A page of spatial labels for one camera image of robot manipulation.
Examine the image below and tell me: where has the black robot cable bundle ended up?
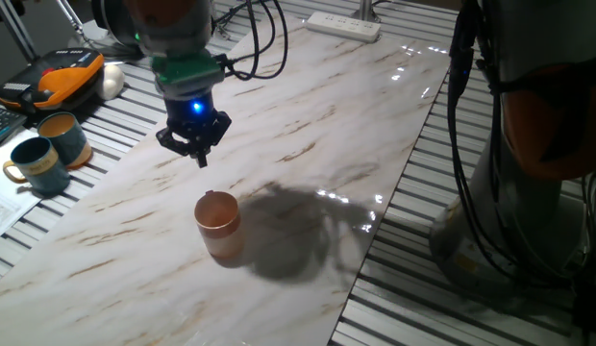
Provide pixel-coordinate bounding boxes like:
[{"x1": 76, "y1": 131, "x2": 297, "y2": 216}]
[{"x1": 211, "y1": 0, "x2": 576, "y2": 289}]

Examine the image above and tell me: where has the marble pattern board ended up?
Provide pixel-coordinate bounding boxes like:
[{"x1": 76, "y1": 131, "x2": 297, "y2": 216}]
[{"x1": 0, "y1": 9, "x2": 456, "y2": 346}]

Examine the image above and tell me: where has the white paper sheet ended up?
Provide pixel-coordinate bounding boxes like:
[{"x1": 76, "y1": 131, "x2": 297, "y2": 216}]
[{"x1": 0, "y1": 127, "x2": 44, "y2": 244}]

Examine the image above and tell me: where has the white egg shaped object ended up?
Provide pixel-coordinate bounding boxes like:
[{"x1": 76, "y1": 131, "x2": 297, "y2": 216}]
[{"x1": 96, "y1": 63, "x2": 126, "y2": 101}]

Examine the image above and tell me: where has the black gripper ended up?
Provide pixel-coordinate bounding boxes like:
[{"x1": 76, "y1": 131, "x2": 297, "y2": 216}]
[{"x1": 155, "y1": 89, "x2": 233, "y2": 168}]

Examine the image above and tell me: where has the black round drum device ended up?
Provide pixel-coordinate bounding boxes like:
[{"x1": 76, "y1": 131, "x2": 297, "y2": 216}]
[{"x1": 89, "y1": 0, "x2": 145, "y2": 52}]

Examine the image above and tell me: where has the black keyboard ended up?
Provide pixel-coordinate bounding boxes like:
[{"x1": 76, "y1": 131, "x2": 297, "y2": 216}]
[{"x1": 0, "y1": 101, "x2": 28, "y2": 149}]

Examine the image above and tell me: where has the thin chrome rod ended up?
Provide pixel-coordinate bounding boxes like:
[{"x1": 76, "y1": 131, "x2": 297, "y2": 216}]
[{"x1": 56, "y1": 0, "x2": 87, "y2": 37}]

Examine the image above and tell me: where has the aluminium frame profile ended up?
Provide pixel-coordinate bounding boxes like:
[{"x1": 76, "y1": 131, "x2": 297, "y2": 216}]
[{"x1": 351, "y1": 0, "x2": 382, "y2": 24}]

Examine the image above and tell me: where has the teal mug tan interior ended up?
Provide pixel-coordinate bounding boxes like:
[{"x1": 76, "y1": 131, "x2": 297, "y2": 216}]
[{"x1": 37, "y1": 111, "x2": 93, "y2": 169}]

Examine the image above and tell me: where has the grey metal frame bar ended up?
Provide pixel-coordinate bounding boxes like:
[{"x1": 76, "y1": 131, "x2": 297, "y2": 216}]
[{"x1": 0, "y1": 0, "x2": 40, "y2": 63}]

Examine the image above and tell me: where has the white power strip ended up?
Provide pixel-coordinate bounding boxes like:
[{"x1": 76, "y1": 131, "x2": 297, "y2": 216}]
[{"x1": 306, "y1": 11, "x2": 382, "y2": 44}]

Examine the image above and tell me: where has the teal mug yellow handle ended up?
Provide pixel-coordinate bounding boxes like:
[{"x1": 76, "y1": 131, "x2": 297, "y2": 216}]
[{"x1": 2, "y1": 136, "x2": 72, "y2": 197}]

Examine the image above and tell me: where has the pink cup with handle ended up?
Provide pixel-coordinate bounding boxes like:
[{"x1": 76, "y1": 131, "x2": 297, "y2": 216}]
[{"x1": 193, "y1": 189, "x2": 244, "y2": 260}]

